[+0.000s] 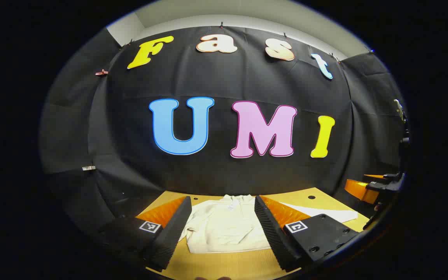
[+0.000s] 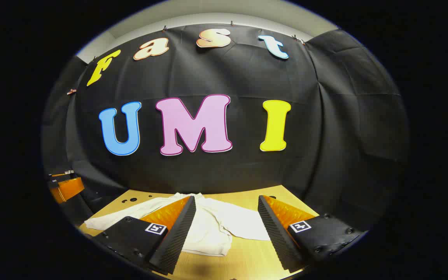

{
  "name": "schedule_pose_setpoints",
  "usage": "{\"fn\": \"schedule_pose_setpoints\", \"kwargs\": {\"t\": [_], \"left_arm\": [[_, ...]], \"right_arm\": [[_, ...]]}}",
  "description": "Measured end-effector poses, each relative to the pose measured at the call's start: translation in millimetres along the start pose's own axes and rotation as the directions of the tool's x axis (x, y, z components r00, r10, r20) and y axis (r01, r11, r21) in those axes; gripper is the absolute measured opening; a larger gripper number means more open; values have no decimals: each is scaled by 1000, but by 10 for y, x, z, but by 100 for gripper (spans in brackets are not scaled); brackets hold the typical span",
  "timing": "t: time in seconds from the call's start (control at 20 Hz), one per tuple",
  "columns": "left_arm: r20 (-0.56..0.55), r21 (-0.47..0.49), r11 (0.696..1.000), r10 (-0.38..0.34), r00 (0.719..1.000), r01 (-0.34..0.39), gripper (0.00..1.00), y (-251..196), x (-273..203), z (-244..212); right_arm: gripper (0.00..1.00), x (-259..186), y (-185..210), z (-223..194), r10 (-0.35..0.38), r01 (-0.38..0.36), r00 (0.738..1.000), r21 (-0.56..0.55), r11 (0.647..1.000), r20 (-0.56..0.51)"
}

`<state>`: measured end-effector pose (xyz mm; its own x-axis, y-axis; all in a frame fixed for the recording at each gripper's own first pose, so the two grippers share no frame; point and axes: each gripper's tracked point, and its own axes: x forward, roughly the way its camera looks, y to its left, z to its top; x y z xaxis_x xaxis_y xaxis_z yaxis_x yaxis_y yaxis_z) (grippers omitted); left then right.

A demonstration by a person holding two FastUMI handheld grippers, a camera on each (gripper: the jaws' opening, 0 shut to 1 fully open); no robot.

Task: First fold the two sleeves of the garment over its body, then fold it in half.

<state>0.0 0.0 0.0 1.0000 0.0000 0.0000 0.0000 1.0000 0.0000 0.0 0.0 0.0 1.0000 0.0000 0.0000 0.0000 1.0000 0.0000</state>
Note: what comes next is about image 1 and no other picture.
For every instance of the pink cloth clip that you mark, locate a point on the pink cloth clip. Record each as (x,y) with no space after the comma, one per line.
(101,72)

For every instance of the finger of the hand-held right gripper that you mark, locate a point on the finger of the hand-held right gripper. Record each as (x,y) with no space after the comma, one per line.
(373,177)
(358,190)

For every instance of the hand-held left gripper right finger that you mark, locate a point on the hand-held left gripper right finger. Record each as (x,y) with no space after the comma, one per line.
(272,233)

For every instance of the cream sweatshirt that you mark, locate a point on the cream sweatshirt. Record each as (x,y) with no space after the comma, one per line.
(224,225)

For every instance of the black backdrop cloth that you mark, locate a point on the black backdrop cloth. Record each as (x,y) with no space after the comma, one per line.
(130,136)

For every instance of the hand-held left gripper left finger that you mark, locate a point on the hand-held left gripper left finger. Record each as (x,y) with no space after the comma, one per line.
(173,233)

